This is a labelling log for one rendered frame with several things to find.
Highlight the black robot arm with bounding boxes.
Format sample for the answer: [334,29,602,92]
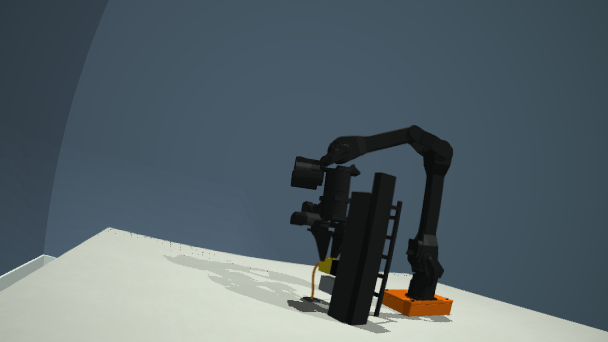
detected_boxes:
[291,125,453,301]

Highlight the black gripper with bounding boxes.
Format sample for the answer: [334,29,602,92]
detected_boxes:
[290,191,350,262]

